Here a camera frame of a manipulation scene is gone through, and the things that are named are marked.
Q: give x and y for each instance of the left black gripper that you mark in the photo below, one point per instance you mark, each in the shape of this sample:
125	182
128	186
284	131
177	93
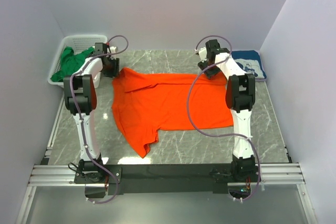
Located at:
113	66

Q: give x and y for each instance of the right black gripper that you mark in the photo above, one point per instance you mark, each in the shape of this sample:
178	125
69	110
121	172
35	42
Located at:
208	70

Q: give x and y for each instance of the orange t shirt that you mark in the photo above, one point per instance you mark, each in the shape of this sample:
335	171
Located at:
143	104

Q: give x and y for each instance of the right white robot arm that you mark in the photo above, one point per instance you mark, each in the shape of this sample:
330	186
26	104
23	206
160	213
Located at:
240	98

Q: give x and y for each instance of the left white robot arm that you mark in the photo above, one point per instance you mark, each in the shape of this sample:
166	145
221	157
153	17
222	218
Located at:
81	101

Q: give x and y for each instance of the white plastic laundry basket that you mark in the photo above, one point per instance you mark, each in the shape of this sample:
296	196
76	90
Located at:
78	43

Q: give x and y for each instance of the folded blue printed t shirt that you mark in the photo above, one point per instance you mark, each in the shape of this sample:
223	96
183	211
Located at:
250	62

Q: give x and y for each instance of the green t shirt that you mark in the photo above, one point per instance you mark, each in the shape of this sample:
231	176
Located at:
70	63

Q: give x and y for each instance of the black base crossbeam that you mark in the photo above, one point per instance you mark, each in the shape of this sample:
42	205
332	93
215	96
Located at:
171	178

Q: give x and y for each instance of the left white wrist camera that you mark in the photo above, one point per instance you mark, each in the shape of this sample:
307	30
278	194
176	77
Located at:
111	49

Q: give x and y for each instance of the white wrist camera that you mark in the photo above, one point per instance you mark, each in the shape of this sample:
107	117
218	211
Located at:
111	49
202	54

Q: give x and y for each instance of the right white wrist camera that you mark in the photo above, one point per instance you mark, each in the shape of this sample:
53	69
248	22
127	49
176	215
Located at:
202	54

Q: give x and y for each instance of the aluminium frame rail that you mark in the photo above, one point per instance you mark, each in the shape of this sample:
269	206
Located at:
281	198

